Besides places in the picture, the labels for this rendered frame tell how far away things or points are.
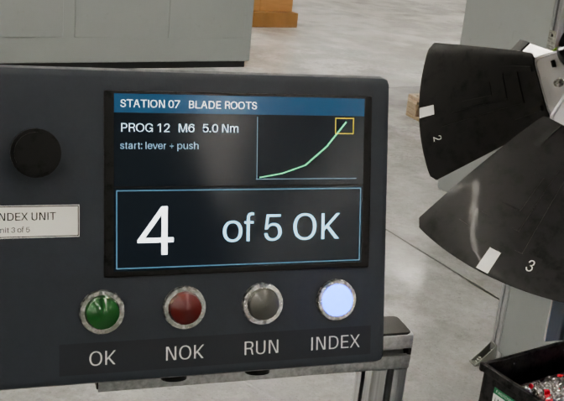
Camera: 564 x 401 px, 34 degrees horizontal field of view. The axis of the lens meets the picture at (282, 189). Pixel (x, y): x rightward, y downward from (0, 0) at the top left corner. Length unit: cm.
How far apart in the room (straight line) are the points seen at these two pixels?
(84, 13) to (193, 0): 82
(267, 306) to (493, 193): 68
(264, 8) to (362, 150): 879
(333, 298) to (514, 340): 232
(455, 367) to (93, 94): 246
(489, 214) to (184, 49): 576
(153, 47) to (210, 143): 621
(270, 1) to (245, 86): 882
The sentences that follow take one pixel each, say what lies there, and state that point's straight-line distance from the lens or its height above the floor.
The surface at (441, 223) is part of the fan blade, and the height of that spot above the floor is 97.
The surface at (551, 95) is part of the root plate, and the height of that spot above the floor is 112.
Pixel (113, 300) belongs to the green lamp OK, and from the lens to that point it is 55.
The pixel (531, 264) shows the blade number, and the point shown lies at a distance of 117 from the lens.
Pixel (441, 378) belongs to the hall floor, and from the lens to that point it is 285.
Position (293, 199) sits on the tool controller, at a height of 118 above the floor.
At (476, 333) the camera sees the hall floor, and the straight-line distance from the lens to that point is 317.
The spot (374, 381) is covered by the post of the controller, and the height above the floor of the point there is 102.
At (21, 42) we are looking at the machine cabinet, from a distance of 647.
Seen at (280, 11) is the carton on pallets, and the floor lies 14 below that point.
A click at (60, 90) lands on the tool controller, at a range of 54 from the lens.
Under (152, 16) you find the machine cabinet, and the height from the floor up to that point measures 39.
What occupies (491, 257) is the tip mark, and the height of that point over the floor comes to 95.
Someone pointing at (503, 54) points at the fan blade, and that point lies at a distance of 141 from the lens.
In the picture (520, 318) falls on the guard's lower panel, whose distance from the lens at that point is 285.
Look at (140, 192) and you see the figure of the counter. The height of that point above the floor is 119.
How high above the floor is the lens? 137
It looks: 18 degrees down
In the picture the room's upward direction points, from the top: 6 degrees clockwise
